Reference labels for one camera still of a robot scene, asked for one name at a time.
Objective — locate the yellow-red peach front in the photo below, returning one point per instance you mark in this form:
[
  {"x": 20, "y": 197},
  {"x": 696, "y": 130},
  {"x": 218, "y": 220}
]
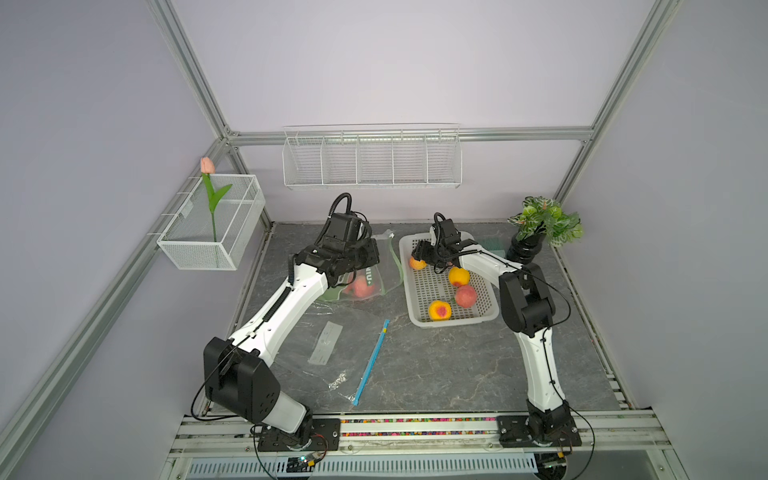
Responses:
[{"x": 439, "y": 311}]

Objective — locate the clear blue-zipper bag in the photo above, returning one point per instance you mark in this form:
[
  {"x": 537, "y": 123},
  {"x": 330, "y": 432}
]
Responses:
[{"x": 322, "y": 361}]

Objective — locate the green printed zip-top bag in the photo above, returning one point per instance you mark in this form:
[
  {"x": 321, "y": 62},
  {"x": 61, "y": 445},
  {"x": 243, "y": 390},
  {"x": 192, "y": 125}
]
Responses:
[{"x": 387, "y": 274}]

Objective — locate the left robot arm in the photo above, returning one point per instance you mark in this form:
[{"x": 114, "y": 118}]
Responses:
[{"x": 237, "y": 370}]

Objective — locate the potted green plant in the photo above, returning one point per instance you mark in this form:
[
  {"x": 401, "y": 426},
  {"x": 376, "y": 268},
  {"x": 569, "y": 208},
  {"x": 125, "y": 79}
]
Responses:
[{"x": 541, "y": 220}]

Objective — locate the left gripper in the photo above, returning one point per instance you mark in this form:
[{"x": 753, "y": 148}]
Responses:
[{"x": 369, "y": 246}]

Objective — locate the pink peach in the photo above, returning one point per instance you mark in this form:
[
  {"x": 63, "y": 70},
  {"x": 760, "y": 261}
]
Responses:
[{"x": 362, "y": 288}]

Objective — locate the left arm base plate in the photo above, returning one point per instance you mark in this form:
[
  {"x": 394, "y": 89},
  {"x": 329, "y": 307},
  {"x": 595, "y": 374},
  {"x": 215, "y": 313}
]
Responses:
[{"x": 316, "y": 434}]

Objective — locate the orange-red peach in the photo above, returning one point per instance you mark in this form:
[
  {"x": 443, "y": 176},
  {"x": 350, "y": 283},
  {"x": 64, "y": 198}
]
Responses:
[{"x": 417, "y": 265}]

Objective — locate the green dustpan scoop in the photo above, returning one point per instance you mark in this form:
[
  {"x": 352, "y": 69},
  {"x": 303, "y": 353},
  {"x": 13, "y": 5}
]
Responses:
[{"x": 497, "y": 246}]

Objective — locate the red peach front right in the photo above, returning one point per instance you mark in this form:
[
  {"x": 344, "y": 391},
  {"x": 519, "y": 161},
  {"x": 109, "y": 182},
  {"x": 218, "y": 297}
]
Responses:
[{"x": 466, "y": 296}]

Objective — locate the white wire wall shelf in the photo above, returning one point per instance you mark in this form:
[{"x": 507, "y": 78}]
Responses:
[{"x": 389, "y": 155}]

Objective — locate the pink artificial tulip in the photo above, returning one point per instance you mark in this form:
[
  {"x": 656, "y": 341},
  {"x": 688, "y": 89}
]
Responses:
[{"x": 214, "y": 196}]

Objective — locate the yellow peach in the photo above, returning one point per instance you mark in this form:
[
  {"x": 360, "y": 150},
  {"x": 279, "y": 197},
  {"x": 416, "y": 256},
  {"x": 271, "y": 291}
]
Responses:
[{"x": 459, "y": 277}]

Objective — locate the white plastic basket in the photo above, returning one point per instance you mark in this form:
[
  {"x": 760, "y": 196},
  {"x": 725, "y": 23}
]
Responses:
[{"x": 423, "y": 287}]

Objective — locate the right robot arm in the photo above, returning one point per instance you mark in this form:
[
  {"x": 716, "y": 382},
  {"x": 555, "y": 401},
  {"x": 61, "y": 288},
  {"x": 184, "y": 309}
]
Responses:
[{"x": 526, "y": 307}]

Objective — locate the white mesh wall basket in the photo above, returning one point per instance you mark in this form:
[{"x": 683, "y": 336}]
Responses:
[{"x": 185, "y": 235}]

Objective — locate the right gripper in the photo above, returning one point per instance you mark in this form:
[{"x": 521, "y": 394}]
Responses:
[{"x": 420, "y": 252}]

